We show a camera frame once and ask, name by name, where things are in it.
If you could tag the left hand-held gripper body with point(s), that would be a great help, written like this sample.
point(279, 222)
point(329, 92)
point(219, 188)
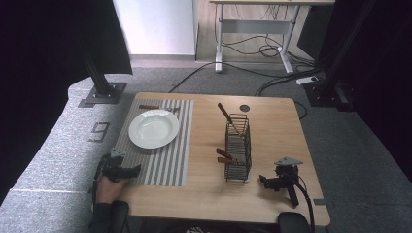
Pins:
point(111, 166)

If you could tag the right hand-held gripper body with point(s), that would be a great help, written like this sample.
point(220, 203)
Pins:
point(285, 181)

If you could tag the grey striped placemat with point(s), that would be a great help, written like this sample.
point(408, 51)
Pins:
point(168, 161)

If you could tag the grey tape strip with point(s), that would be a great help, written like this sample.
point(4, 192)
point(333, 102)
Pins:
point(320, 202)

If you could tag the white round plate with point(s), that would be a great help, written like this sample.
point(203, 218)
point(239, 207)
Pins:
point(154, 128)

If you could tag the dark round table grommet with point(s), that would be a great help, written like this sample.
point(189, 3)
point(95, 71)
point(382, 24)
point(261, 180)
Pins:
point(244, 108)

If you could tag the black metal stand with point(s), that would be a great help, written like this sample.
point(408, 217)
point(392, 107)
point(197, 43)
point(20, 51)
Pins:
point(102, 84)
point(336, 64)

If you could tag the white power strip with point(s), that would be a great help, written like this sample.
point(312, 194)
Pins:
point(307, 80)

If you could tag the black curtain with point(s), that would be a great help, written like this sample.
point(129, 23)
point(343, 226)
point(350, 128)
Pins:
point(385, 81)
point(48, 48)

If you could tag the white desk frame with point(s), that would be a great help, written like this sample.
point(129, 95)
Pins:
point(256, 26)

